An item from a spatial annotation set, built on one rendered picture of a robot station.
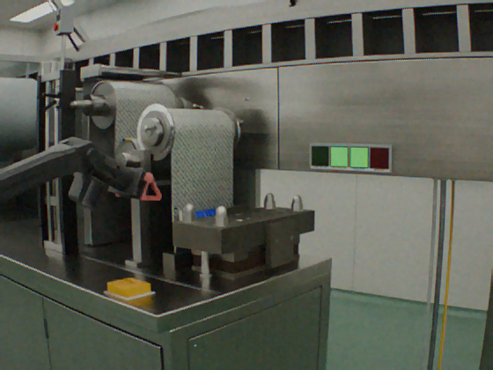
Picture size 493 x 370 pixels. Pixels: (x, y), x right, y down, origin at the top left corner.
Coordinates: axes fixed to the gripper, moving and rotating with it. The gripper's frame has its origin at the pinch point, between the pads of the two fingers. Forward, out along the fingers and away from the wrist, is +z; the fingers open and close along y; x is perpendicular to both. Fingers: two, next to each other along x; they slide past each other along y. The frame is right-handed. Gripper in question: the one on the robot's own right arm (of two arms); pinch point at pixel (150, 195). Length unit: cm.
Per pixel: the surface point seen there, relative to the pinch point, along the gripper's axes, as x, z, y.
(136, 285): -22.5, -6.4, 13.4
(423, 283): 47, 283, -27
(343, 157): 27, 31, 30
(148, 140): 14.0, -1.6, -6.9
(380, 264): 55, 279, -63
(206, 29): 62, 13, -21
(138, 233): -8.6, 7.7, -8.5
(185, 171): 10.2, 8.3, -0.2
